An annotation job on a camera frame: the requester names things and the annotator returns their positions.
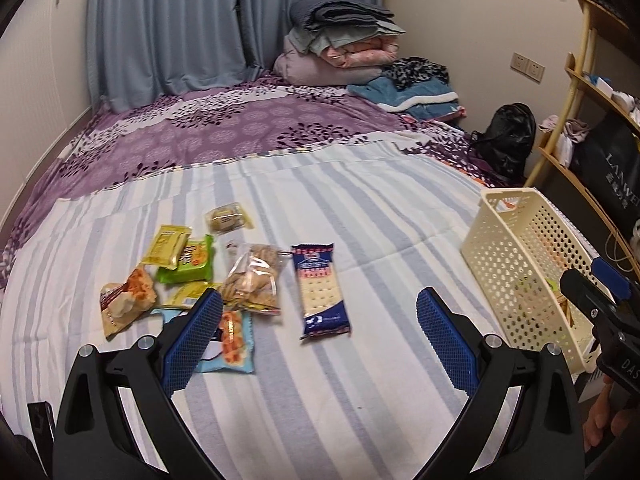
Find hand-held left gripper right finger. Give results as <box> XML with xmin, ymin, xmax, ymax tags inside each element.
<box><xmin>415</xmin><ymin>287</ymin><xmax>586</xmax><ymax>480</ymax></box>

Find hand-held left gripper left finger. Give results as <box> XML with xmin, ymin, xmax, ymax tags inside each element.
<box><xmin>52</xmin><ymin>287</ymin><xmax>226</xmax><ymax>480</ymax></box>

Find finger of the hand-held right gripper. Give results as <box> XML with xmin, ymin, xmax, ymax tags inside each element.
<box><xmin>591</xmin><ymin>258</ymin><xmax>640</xmax><ymax>311</ymax></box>
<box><xmin>559</xmin><ymin>269</ymin><xmax>621</xmax><ymax>331</ymax></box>

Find light blue snack packet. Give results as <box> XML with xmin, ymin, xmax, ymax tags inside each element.
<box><xmin>152</xmin><ymin>308</ymin><xmax>256</xmax><ymax>375</ymax></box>

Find yellow snack packet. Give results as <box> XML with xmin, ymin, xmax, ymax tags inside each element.
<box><xmin>141</xmin><ymin>224</ymin><xmax>193</xmax><ymax>270</ymax></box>
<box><xmin>160</xmin><ymin>281</ymin><xmax>223</xmax><ymax>310</ymax></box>

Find cream perforated plastic basket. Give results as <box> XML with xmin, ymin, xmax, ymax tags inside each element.
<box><xmin>460</xmin><ymin>187</ymin><xmax>608</xmax><ymax>375</ymax></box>

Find orange white bread packet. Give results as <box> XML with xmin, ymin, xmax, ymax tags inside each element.
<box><xmin>99</xmin><ymin>267</ymin><xmax>157</xmax><ymax>339</ymax></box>

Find green snack packet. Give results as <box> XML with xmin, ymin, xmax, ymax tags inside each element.
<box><xmin>156</xmin><ymin>234</ymin><xmax>216</xmax><ymax>285</ymax></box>

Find clear biscuit bag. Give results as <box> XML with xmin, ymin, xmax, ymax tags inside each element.
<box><xmin>221</xmin><ymin>242</ymin><xmax>293</xmax><ymax>316</ymax></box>

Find clear round cake packet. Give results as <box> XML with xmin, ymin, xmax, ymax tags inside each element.
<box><xmin>206</xmin><ymin>201</ymin><xmax>253</xmax><ymax>233</ymax></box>

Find blue cracker packet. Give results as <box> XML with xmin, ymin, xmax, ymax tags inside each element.
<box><xmin>290</xmin><ymin>242</ymin><xmax>352</xmax><ymax>339</ymax></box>

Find person's right hand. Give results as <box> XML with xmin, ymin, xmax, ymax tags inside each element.
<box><xmin>582</xmin><ymin>387</ymin><xmax>640</xmax><ymax>453</ymax></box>

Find black shopping bag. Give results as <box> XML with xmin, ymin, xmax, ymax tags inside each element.
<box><xmin>570</xmin><ymin>110</ymin><xmax>640</xmax><ymax>221</ymax></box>

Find striped blanket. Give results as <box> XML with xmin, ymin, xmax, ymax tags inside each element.
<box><xmin>0</xmin><ymin>142</ymin><xmax>596</xmax><ymax>480</ymax></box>

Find pink clothes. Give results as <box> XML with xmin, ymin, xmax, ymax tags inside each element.
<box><xmin>537</xmin><ymin>115</ymin><xmax>591</xmax><ymax>167</ymax></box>

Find black backpack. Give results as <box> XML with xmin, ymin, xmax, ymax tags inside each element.
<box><xmin>469</xmin><ymin>102</ymin><xmax>537</xmax><ymax>183</ymax></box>

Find white shoe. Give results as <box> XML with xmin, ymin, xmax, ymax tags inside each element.
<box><xmin>612</xmin><ymin>91</ymin><xmax>640</xmax><ymax>116</ymax></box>

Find white box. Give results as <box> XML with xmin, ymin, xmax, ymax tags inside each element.
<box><xmin>585</xmin><ymin>74</ymin><xmax>615</xmax><ymax>95</ymax></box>

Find bamboo shelf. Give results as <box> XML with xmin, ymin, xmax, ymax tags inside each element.
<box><xmin>522</xmin><ymin>0</ymin><xmax>640</xmax><ymax>271</ymax></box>

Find purple floral bed sheet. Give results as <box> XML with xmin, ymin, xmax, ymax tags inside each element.
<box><xmin>0</xmin><ymin>77</ymin><xmax>501</xmax><ymax>291</ymax></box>

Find blue fleece blanket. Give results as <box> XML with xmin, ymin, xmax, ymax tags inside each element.
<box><xmin>346</xmin><ymin>77</ymin><xmax>467</xmax><ymax>122</ymax></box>

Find leopard print cloth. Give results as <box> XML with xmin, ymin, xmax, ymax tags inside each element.
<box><xmin>382</xmin><ymin>57</ymin><xmax>451</xmax><ymax>92</ymax></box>

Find pink floral folded quilt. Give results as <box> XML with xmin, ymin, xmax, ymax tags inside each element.
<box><xmin>320</xmin><ymin>40</ymin><xmax>401</xmax><ymax>68</ymax></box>

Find grey-blue curtain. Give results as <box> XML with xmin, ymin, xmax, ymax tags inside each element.
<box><xmin>86</xmin><ymin>0</ymin><xmax>248</xmax><ymax>113</ymax></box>

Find dark grey folded blanket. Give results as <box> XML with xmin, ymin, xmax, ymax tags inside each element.
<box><xmin>289</xmin><ymin>0</ymin><xmax>407</xmax><ymax>36</ymax></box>

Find beige cord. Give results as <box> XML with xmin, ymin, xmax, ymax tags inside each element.
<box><xmin>605</xmin><ymin>225</ymin><xmax>636</xmax><ymax>267</ymax></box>

